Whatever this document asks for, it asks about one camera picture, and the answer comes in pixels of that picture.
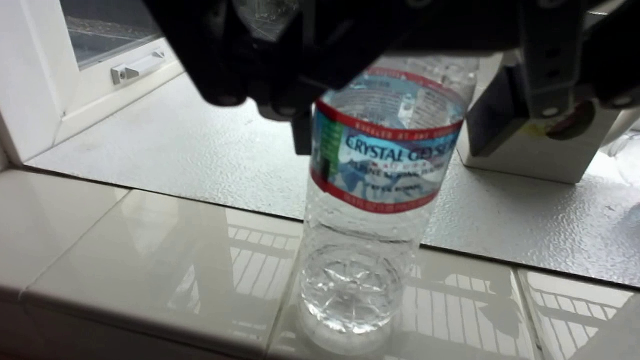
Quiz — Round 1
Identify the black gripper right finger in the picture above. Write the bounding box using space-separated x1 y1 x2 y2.
466 0 640 159

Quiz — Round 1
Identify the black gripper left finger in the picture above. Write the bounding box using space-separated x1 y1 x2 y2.
141 0 349 157

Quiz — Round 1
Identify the clear plastic water bottle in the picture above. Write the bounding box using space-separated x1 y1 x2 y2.
301 57 481 337

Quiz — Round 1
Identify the white window latch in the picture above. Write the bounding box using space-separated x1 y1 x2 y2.
110 50 166 86

